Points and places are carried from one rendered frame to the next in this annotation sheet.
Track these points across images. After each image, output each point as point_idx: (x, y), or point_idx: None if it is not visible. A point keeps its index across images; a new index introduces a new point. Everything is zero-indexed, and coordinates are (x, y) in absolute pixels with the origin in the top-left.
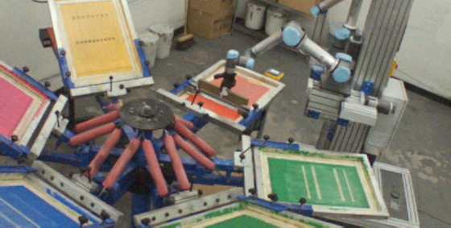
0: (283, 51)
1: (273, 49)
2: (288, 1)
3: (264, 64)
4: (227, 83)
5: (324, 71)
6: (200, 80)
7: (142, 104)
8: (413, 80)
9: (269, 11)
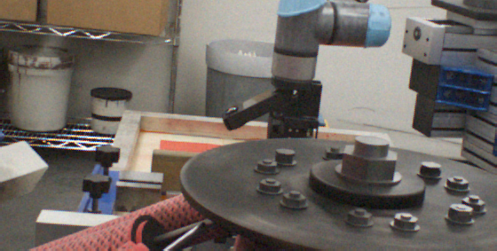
0: (84, 166)
1: (54, 168)
2: (79, 10)
3: (61, 207)
4: (298, 127)
5: (492, 57)
6: (160, 155)
7: (278, 162)
8: (453, 146)
9: (19, 58)
